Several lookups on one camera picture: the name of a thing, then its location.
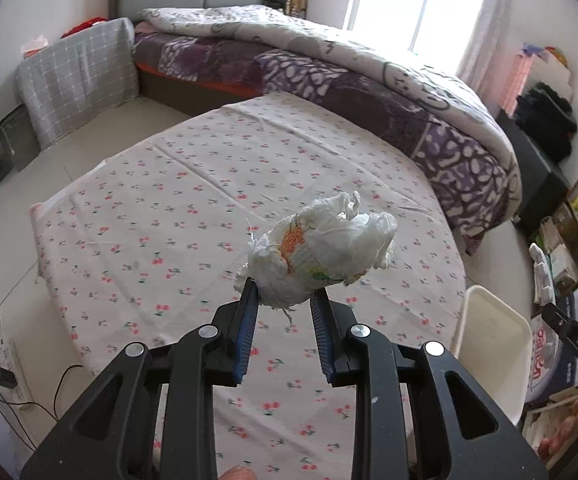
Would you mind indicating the bed with patterned quilt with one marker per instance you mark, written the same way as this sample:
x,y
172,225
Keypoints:
x,y
319,40

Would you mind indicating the white paper bag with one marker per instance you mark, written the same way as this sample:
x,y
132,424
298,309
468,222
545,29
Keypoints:
x,y
549,72

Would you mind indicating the window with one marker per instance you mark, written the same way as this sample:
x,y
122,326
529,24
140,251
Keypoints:
x,y
394,0

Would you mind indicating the person's left hand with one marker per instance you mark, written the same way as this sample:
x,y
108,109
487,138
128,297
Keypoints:
x,y
236,474

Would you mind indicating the black cabinet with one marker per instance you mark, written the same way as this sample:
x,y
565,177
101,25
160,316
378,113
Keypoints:
x,y
539,185

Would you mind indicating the grey striped cloth cover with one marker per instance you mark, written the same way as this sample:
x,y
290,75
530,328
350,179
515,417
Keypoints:
x,y
79,75

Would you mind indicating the small black bin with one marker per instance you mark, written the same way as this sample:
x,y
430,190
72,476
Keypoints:
x,y
16,140

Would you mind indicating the white plastic bin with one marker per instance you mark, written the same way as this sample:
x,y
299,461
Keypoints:
x,y
494,340

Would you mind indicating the white plastic bag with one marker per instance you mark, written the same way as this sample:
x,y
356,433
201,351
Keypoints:
x,y
329,245

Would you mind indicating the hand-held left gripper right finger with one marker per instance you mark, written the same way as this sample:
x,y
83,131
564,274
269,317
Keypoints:
x,y
321,340

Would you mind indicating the pink pillow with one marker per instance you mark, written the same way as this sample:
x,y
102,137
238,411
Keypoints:
x,y
142,26

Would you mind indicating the black bag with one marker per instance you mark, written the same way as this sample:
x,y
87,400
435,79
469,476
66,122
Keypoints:
x,y
544,115

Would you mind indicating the purple patterned bed sheet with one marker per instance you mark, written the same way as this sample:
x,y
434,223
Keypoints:
x,y
229,60

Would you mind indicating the cardboard box with food print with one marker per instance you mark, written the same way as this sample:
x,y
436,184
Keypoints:
x,y
564,430

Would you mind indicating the pale pink curtain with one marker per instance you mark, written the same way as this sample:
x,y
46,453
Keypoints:
x,y
489,20

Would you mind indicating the red cloth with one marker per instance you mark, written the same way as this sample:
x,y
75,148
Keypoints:
x,y
86,25

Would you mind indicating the white power strip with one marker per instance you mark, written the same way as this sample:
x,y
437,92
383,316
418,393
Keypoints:
x,y
5,352

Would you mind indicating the pink striped cloth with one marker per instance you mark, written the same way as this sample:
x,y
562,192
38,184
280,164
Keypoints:
x,y
516,80

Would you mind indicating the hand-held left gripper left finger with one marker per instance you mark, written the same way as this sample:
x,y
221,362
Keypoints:
x,y
248,330

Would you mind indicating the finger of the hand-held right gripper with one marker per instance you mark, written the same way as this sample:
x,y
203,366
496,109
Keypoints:
x,y
559,320

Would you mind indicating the pink tissue pack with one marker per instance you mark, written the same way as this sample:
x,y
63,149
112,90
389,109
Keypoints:
x,y
34,45

